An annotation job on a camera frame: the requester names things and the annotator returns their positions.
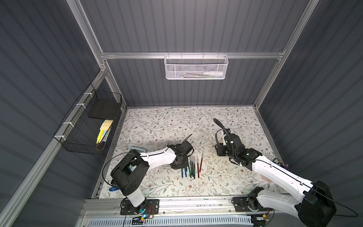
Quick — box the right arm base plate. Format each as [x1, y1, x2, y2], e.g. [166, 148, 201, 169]
[231, 195, 272, 213]

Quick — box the white ventilated front panel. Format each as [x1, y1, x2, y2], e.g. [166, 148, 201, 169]
[84, 215, 253, 227]

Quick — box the yellow sticky note pad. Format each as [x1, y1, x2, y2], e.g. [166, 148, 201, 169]
[96, 120, 113, 144]

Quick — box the blue stapler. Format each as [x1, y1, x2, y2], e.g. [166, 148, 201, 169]
[109, 186, 120, 192]

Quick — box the black notebook in basket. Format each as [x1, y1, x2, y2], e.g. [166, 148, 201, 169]
[88, 100, 120, 120]

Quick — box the pink round object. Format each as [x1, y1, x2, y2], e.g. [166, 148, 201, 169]
[261, 175, 273, 183]

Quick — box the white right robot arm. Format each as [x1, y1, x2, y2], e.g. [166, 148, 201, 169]
[215, 131, 337, 227]

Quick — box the black wire wall basket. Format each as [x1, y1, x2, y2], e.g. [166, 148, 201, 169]
[54, 85, 123, 155]

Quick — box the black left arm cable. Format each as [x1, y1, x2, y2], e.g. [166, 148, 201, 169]
[102, 151, 134, 188]

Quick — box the white wire mesh basket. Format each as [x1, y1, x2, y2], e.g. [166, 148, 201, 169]
[164, 54, 229, 80]

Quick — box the dark red carving knife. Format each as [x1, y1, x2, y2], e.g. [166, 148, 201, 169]
[199, 151, 204, 173]

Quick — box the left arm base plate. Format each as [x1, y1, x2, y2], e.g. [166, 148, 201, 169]
[120, 199, 160, 216]

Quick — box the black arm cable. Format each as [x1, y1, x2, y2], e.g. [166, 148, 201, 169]
[102, 151, 134, 188]
[213, 118, 231, 140]

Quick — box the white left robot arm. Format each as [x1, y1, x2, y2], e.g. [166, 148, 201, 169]
[111, 140, 194, 209]

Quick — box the white tube in basket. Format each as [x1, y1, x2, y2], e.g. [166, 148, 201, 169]
[203, 71, 225, 78]

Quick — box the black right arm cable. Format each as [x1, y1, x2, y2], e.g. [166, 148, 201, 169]
[213, 118, 231, 140]

